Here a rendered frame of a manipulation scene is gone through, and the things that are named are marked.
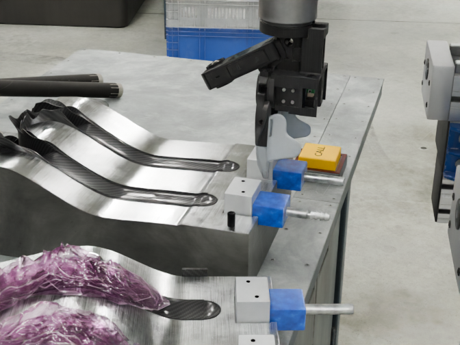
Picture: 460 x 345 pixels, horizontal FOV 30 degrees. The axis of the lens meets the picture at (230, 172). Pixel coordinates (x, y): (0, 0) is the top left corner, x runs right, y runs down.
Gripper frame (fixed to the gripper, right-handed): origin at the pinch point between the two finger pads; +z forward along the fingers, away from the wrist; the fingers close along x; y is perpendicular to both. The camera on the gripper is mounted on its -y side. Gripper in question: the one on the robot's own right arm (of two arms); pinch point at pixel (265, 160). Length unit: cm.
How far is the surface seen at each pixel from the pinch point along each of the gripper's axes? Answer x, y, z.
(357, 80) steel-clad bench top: 68, 4, 11
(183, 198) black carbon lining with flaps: -9.9, -8.7, 2.5
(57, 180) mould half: -14.8, -24.3, -0.2
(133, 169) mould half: -3.8, -18.2, 2.3
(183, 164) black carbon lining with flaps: 0.7, -12.2, 2.7
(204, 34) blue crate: 290, -99, 72
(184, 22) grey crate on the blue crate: 288, -108, 66
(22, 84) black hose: 26, -51, 3
